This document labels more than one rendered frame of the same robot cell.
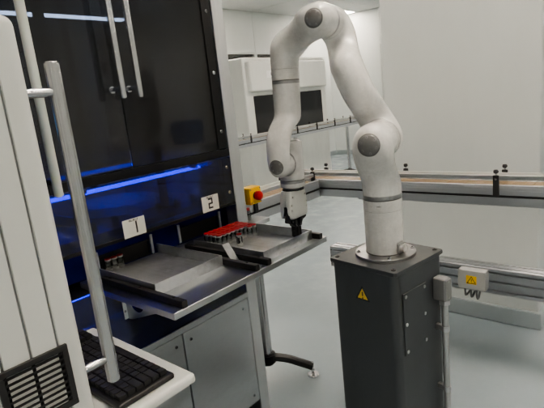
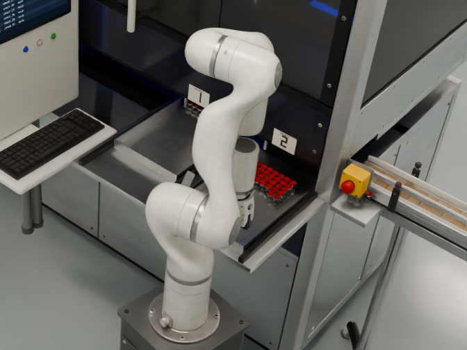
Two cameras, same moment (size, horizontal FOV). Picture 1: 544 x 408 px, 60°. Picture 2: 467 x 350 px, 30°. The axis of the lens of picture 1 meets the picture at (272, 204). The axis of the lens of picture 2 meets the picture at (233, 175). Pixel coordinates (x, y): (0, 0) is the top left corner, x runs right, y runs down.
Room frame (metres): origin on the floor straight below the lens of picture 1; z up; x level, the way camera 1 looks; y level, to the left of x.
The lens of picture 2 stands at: (1.25, -1.89, 2.63)
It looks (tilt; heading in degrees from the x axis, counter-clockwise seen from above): 39 degrees down; 80
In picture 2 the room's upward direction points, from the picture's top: 8 degrees clockwise
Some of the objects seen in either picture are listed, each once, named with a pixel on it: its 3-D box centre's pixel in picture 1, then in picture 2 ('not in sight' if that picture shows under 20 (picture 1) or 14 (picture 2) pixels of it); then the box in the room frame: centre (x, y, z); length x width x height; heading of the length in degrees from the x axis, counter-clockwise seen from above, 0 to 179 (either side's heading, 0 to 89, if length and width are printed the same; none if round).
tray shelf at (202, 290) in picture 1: (211, 260); (205, 177); (1.53, 0.23, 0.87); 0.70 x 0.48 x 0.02; 139
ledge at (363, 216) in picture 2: (248, 221); (358, 205); (2.01, 0.11, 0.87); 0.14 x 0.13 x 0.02; 49
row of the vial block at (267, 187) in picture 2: (235, 235); (259, 186); (1.69, 0.15, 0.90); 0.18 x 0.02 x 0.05; 138
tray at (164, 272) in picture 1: (156, 265); (178, 138); (1.45, 0.39, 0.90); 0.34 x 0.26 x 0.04; 49
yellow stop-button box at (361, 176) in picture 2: (249, 194); (356, 179); (1.97, 0.09, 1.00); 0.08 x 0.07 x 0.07; 49
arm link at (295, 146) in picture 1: (290, 159); (240, 163); (1.58, -0.08, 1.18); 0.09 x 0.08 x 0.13; 152
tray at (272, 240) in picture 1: (252, 239); (242, 201); (1.63, 0.08, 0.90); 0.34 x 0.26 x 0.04; 48
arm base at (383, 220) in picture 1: (384, 225); (186, 293); (1.44, -0.35, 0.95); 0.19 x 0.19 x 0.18
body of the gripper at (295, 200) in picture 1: (294, 201); (235, 203); (1.58, -0.08, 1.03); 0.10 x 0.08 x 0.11; 139
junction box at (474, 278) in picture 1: (473, 278); not in sight; (1.98, -0.87, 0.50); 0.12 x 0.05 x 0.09; 49
